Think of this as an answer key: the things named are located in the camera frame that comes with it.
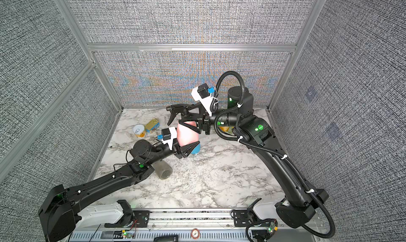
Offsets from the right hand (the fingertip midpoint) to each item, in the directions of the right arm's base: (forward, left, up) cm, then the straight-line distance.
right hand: (182, 114), depth 50 cm
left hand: (0, -5, -12) cm, 13 cm away
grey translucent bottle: (-2, +14, -41) cm, 43 cm away
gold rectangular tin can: (+31, +28, -47) cm, 62 cm away
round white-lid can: (+25, +34, -44) cm, 61 cm away
